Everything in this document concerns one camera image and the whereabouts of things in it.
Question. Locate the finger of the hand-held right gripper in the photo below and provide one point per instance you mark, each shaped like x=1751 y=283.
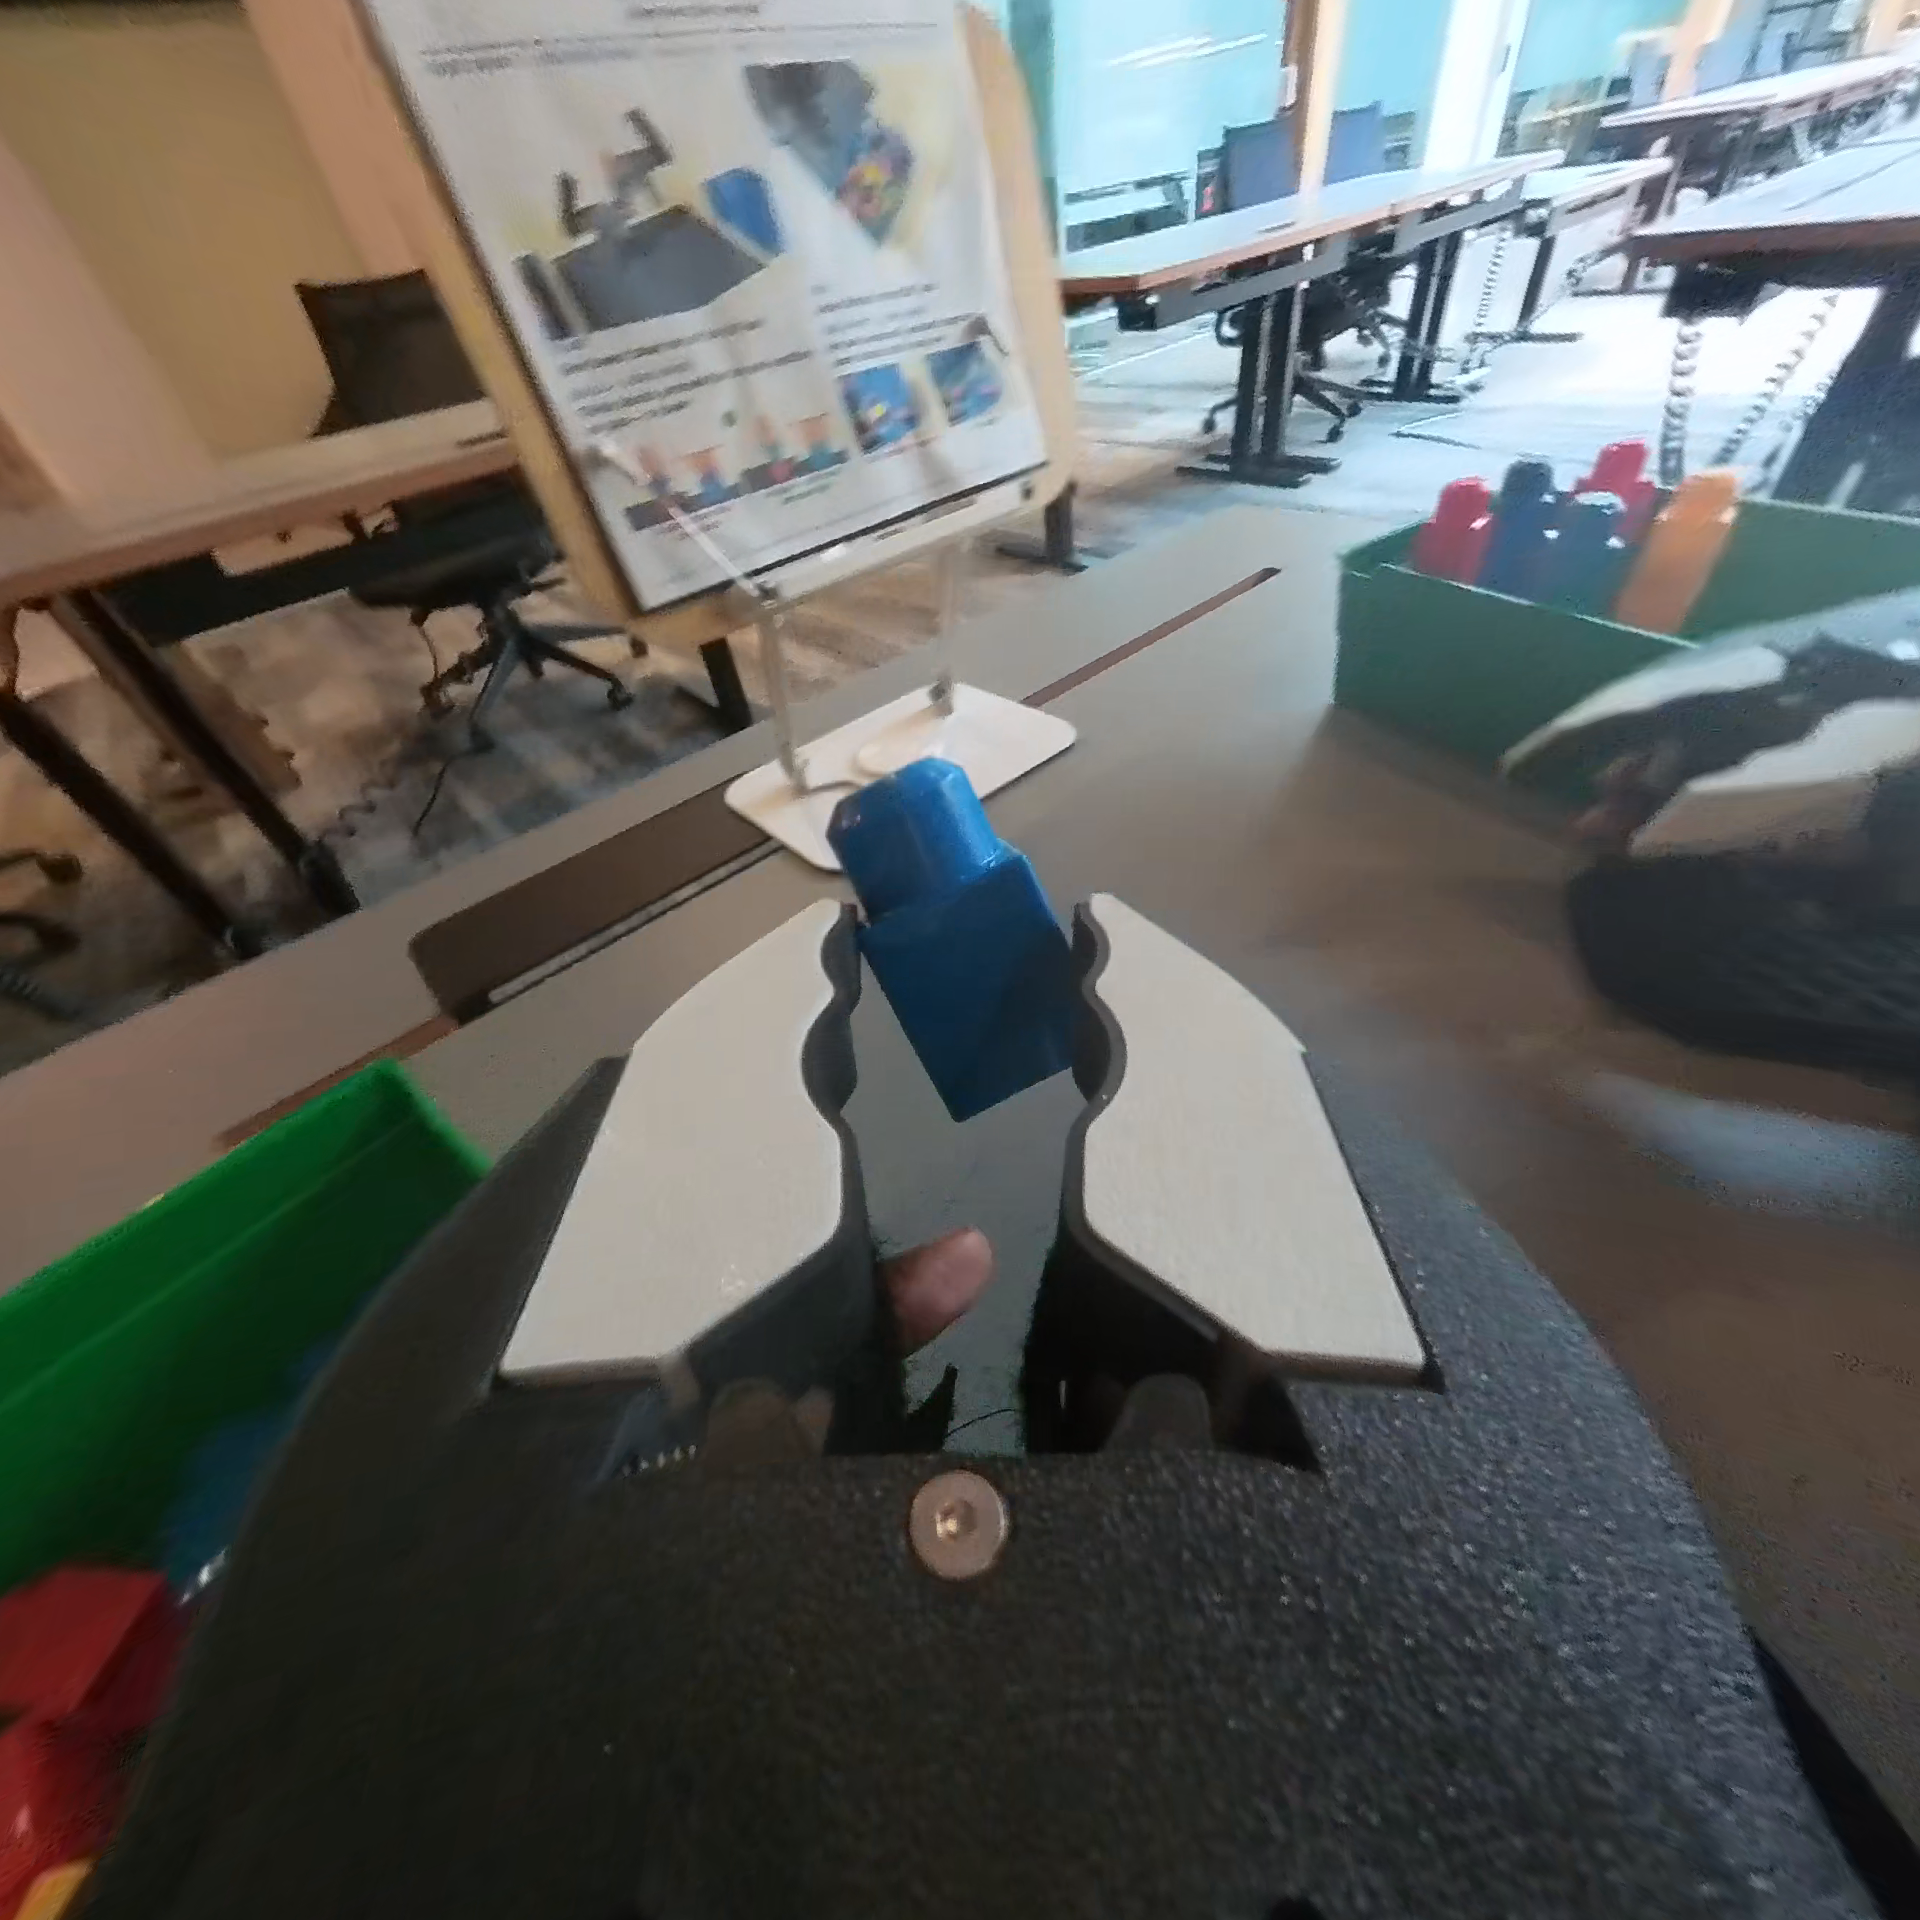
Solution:
x=1787 y=781
x=1680 y=676

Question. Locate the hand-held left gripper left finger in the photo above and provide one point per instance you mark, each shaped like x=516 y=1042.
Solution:
x=706 y=1186

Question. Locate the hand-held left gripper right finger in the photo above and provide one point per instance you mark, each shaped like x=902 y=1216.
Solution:
x=1230 y=1202

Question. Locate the orange mega block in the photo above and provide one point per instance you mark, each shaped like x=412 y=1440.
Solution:
x=1676 y=557

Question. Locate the green plastic bin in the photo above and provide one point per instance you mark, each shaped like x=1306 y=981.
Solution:
x=224 y=1276
x=1442 y=662

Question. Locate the yellow mega block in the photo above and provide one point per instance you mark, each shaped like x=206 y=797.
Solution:
x=38 y=1893

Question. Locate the person's left hand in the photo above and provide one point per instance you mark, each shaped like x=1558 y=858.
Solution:
x=939 y=1290

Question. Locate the black quilted wrist rest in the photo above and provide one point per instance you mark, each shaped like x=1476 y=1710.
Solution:
x=1741 y=962

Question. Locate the brown top office desk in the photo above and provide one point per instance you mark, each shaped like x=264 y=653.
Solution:
x=1799 y=226
x=1276 y=226

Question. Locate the black office chair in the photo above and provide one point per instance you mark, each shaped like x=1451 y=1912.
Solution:
x=1319 y=330
x=451 y=571
x=1261 y=159

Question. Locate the pale top office desk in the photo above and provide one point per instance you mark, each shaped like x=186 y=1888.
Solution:
x=224 y=495

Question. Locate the instruction sheet on stand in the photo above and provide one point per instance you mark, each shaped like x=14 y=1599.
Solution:
x=722 y=301

